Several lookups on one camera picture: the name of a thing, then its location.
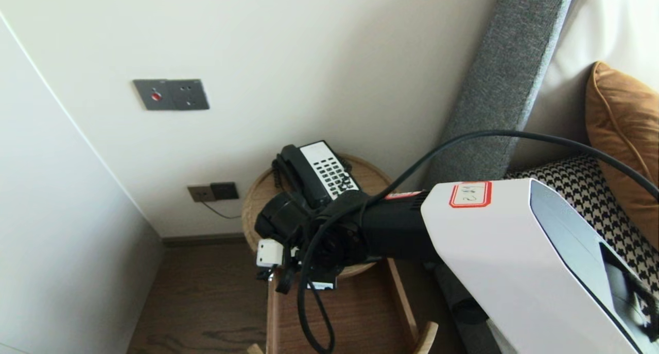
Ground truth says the round wooden nightstand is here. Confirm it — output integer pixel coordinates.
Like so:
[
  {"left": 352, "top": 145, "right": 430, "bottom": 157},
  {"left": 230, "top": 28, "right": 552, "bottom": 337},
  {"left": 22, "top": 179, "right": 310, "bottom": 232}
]
[{"left": 241, "top": 155, "right": 407, "bottom": 278}]

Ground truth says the black and white telephone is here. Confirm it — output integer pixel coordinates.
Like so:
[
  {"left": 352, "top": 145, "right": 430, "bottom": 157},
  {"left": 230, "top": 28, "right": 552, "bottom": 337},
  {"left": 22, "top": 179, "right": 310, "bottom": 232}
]
[{"left": 271, "top": 140, "right": 361, "bottom": 208}]

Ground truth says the black telephone handset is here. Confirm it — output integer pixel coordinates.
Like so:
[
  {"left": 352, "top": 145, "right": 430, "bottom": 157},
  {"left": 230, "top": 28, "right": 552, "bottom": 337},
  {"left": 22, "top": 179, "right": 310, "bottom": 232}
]
[{"left": 278, "top": 145, "right": 327, "bottom": 205}]

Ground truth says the brown wooden baseboard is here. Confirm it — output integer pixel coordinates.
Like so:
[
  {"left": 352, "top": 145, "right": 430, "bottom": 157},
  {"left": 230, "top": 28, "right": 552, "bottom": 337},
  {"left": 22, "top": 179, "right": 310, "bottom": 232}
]
[{"left": 163, "top": 234, "right": 247, "bottom": 249}]

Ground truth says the dark grey power socket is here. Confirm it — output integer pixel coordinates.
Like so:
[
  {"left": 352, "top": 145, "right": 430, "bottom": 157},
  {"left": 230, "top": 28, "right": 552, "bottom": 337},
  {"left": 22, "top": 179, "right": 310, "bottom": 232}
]
[{"left": 210, "top": 182, "right": 239, "bottom": 201}]

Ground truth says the red bordered paper label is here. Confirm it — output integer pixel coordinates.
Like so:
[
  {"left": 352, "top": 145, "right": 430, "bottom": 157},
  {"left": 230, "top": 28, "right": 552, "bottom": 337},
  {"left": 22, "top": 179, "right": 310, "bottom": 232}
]
[{"left": 449, "top": 181, "right": 493, "bottom": 209}]

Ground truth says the white wardrobe panel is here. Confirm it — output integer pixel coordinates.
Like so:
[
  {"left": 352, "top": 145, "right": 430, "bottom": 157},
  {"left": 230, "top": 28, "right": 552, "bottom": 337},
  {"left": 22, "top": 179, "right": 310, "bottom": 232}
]
[{"left": 0, "top": 12, "right": 165, "bottom": 354}]

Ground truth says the grey fabric headboard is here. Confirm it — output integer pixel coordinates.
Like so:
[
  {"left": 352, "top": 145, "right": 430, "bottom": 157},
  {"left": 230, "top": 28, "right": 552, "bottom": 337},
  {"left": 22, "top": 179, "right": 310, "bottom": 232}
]
[{"left": 423, "top": 0, "right": 577, "bottom": 186}]

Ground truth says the black white houndstooth pillow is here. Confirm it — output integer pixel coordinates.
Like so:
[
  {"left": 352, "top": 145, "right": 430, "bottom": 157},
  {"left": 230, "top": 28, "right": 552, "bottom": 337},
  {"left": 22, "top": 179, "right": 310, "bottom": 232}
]
[{"left": 507, "top": 156, "right": 659, "bottom": 285}]

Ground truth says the brown velvet cushion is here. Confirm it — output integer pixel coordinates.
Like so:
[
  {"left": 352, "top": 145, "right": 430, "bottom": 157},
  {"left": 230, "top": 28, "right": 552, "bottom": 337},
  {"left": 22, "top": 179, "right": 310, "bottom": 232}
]
[{"left": 585, "top": 61, "right": 659, "bottom": 249}]

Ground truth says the white bed pillow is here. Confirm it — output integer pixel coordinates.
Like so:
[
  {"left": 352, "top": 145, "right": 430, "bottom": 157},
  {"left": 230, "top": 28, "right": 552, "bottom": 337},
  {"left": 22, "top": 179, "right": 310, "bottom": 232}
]
[{"left": 515, "top": 0, "right": 659, "bottom": 164}]

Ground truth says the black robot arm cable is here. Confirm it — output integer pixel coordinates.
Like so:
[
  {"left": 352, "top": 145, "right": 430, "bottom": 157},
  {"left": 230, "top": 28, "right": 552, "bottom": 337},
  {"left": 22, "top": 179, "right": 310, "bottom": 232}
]
[{"left": 298, "top": 130, "right": 659, "bottom": 354}]

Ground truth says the thin black telephone cable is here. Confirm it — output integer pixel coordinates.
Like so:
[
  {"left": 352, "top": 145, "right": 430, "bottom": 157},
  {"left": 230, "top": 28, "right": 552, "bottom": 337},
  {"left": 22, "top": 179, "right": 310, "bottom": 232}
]
[{"left": 200, "top": 196, "right": 242, "bottom": 220}]

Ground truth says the grey fabric bed frame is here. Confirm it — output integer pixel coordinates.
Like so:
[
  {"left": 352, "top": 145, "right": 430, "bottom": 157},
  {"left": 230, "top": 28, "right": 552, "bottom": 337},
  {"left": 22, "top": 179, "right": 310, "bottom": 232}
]
[{"left": 435, "top": 264, "right": 502, "bottom": 354}]

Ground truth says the grey wall switch panel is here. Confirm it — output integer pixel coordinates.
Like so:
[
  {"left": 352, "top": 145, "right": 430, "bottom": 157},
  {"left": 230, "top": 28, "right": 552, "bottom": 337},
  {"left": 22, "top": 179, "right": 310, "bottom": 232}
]
[{"left": 132, "top": 79, "right": 210, "bottom": 111}]

